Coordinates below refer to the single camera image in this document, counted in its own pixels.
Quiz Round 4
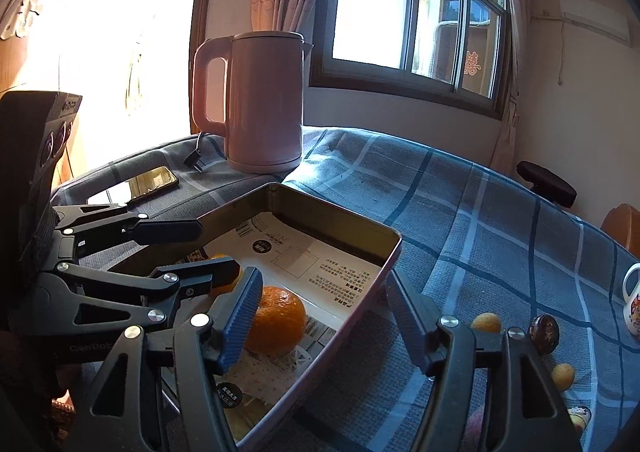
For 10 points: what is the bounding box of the large orange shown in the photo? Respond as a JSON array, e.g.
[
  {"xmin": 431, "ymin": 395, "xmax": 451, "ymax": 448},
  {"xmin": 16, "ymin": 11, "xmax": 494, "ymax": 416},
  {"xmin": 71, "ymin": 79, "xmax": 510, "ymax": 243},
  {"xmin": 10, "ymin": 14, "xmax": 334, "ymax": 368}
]
[{"xmin": 245, "ymin": 286, "xmax": 307, "ymax": 359}]

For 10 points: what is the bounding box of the black smartphone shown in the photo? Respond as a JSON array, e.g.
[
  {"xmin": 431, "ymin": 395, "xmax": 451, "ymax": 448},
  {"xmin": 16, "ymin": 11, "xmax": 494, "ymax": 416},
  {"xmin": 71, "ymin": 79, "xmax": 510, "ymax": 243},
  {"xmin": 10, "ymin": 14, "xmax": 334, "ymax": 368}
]
[{"xmin": 86, "ymin": 165, "xmax": 180, "ymax": 208}]

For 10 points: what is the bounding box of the black kettle power plug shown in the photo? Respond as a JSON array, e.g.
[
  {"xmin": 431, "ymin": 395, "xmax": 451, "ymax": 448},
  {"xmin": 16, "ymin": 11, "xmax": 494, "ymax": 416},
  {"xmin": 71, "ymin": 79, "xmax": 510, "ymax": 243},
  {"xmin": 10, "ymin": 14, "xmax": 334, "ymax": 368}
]
[{"xmin": 183, "ymin": 131, "xmax": 211, "ymax": 173}]

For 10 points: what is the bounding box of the small orange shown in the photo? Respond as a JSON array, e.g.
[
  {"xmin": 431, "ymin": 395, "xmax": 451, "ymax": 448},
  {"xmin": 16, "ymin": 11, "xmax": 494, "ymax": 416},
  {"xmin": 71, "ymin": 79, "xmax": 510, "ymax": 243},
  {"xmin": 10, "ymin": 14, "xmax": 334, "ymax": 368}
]
[{"xmin": 207, "ymin": 255, "xmax": 244, "ymax": 298}]

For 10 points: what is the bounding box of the white printed paper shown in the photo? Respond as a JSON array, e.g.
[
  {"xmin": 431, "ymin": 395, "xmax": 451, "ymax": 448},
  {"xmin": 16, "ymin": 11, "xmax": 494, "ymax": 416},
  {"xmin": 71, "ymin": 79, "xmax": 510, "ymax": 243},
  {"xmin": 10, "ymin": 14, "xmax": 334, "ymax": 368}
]
[{"xmin": 202, "ymin": 212, "xmax": 385, "ymax": 413}]

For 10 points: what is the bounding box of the dark brown round fruit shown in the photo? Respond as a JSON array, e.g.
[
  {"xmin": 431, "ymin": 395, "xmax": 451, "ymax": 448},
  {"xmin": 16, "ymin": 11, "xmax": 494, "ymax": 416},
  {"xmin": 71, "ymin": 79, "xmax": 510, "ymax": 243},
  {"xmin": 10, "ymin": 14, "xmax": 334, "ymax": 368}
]
[{"xmin": 529, "ymin": 313, "xmax": 561, "ymax": 357}]

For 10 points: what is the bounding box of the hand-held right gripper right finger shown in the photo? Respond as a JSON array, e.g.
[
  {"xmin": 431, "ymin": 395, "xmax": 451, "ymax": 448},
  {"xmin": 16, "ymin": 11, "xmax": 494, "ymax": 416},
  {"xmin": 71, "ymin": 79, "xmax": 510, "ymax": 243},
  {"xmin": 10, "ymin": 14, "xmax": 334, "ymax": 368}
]
[{"xmin": 384, "ymin": 271, "xmax": 585, "ymax": 452}]

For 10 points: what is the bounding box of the blue plaid tablecloth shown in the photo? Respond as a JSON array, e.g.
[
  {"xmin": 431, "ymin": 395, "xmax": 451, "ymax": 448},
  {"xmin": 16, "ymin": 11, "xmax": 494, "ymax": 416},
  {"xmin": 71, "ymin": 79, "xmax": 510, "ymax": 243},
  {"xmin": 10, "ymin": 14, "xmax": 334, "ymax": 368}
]
[{"xmin": 50, "ymin": 126, "xmax": 640, "ymax": 452}]

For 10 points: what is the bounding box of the beige curtain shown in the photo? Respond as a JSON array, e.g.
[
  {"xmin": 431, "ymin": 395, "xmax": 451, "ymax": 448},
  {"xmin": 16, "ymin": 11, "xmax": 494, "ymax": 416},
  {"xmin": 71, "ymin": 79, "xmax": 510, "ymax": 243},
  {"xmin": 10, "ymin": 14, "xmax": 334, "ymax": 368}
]
[{"xmin": 492, "ymin": 0, "xmax": 541, "ymax": 168}]

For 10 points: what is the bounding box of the white sheer curtain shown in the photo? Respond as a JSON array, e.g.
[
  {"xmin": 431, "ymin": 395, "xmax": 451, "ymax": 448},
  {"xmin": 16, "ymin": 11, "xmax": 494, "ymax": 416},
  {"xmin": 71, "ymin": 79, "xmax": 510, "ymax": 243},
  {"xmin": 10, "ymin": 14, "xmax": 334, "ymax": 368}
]
[{"xmin": 30, "ymin": 0, "xmax": 198, "ymax": 173}]

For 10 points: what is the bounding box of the small yellow red object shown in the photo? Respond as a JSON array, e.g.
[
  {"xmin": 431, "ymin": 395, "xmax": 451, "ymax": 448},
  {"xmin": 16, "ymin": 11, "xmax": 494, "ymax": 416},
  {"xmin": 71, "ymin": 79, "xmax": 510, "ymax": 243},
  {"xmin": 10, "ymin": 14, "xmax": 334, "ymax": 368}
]
[{"xmin": 567, "ymin": 404, "xmax": 593, "ymax": 435}]

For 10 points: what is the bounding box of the black round stool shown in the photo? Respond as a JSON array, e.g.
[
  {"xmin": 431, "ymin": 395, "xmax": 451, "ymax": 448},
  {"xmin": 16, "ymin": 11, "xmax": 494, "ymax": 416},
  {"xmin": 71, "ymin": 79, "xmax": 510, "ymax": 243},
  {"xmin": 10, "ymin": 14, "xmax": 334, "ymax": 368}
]
[{"xmin": 516, "ymin": 160, "xmax": 577, "ymax": 209}]

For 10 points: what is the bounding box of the brown framed window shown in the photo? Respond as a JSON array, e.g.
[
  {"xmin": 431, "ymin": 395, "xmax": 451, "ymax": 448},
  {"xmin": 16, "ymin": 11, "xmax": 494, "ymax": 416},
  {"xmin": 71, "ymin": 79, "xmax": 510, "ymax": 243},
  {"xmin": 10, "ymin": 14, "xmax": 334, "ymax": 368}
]
[{"xmin": 309, "ymin": 0, "xmax": 511, "ymax": 120}]

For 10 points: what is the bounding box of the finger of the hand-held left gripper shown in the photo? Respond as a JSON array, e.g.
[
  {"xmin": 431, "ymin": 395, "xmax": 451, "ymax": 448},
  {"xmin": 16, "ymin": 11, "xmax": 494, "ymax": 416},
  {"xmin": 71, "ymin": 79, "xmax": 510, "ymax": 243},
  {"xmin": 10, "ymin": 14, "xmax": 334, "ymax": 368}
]
[
  {"xmin": 50, "ymin": 203, "xmax": 204, "ymax": 258},
  {"xmin": 20, "ymin": 256, "xmax": 242, "ymax": 339}
]

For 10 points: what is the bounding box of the pink electric kettle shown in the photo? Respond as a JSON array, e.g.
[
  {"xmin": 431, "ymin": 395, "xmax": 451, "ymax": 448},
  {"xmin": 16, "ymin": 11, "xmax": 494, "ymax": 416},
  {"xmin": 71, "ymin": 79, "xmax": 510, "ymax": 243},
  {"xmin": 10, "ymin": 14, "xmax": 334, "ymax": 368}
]
[{"xmin": 191, "ymin": 31, "xmax": 314, "ymax": 174}]

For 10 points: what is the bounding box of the white air conditioner cord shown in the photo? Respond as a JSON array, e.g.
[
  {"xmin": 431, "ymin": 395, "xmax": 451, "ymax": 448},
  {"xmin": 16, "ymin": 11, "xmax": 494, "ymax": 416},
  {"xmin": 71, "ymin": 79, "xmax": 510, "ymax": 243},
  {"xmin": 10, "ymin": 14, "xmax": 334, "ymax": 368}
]
[{"xmin": 557, "ymin": 17, "xmax": 566, "ymax": 86}]

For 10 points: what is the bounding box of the pink metal tin box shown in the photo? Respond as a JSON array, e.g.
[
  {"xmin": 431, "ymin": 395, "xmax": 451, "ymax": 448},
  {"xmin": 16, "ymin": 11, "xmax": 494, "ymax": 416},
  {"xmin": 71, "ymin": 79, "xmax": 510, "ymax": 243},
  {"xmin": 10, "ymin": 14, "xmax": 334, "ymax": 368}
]
[{"xmin": 107, "ymin": 182, "xmax": 403, "ymax": 450}]

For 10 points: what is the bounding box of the white cartoon print mug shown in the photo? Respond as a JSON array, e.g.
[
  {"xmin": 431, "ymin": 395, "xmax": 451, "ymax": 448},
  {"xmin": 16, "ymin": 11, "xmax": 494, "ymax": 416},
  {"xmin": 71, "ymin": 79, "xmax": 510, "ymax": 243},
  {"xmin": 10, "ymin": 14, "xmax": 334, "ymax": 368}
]
[{"xmin": 622, "ymin": 262, "xmax": 640, "ymax": 337}]

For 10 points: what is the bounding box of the small yellow round fruit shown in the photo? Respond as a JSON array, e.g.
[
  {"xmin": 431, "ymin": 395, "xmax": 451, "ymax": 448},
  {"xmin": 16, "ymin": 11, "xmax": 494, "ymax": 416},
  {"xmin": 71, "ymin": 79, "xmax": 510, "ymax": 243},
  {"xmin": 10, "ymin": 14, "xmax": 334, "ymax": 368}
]
[
  {"xmin": 551, "ymin": 363, "xmax": 577, "ymax": 392},
  {"xmin": 471, "ymin": 312, "xmax": 502, "ymax": 334}
]

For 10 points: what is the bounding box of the white air conditioner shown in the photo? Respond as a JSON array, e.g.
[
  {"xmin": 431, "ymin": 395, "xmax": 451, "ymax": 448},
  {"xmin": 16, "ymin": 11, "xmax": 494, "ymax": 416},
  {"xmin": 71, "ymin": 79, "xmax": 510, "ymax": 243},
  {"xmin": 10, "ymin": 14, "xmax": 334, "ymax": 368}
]
[{"xmin": 557, "ymin": 0, "xmax": 632, "ymax": 46}]

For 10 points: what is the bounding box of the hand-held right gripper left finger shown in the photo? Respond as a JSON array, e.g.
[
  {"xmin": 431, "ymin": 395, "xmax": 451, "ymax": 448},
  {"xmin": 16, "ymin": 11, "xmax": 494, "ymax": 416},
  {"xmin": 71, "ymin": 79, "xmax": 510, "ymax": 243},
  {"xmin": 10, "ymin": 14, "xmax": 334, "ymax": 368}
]
[{"xmin": 62, "ymin": 267, "xmax": 264, "ymax": 452}]

